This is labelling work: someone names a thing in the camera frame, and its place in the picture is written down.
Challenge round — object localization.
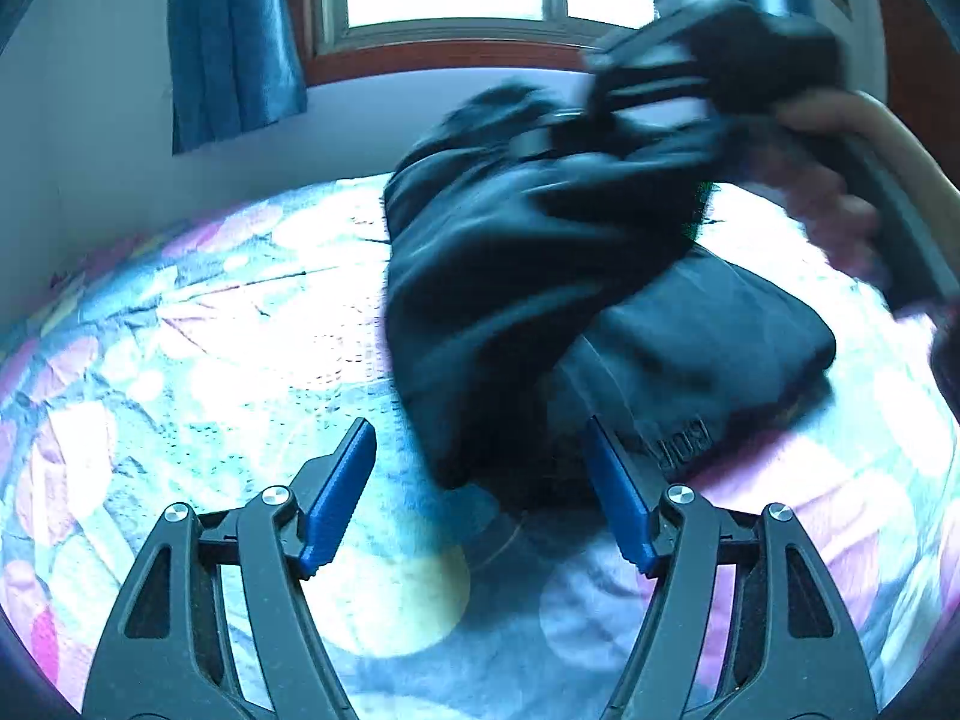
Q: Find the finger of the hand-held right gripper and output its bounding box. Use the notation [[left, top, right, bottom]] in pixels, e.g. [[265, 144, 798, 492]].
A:
[[510, 109, 601, 162]]

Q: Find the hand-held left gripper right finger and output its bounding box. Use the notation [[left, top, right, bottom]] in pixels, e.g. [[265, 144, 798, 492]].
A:
[[583, 415, 878, 720]]

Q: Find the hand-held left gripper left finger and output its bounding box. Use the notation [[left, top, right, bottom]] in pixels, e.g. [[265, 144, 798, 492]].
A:
[[81, 416, 377, 720]]

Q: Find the black zip jacket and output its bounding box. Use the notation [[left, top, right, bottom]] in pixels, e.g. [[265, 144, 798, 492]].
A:
[[382, 82, 837, 511]]

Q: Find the person's right forearm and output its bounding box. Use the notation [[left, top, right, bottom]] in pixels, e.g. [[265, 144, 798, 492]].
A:
[[855, 90, 960, 200]]

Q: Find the person's right hand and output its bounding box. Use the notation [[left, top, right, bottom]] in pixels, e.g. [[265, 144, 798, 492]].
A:
[[750, 90, 938, 316]]

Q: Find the brown wooden door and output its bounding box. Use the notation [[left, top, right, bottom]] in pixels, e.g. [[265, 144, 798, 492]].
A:
[[874, 0, 960, 188]]

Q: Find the floral bed quilt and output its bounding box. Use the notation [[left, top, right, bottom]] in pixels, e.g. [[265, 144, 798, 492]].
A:
[[0, 172, 960, 713]]

